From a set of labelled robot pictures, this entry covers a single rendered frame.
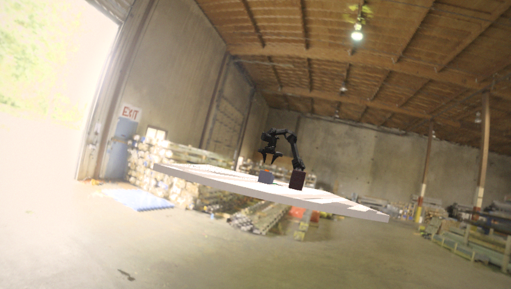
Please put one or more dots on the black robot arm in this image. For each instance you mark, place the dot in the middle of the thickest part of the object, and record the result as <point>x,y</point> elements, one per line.
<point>270,137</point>

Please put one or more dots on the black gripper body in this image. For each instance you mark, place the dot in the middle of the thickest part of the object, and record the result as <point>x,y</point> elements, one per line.
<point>279,154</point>

